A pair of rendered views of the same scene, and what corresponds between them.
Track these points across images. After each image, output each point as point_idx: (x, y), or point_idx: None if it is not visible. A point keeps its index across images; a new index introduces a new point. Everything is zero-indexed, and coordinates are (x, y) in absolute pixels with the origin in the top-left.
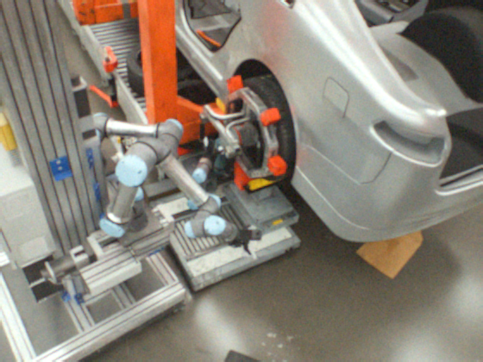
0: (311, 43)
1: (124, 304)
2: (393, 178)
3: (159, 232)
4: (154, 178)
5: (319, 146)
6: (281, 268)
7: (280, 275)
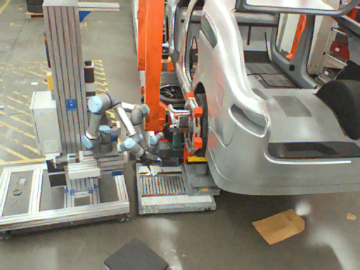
0: (216, 66)
1: (93, 202)
2: (238, 142)
3: (117, 159)
4: None
5: (214, 126)
6: (198, 218)
7: (195, 221)
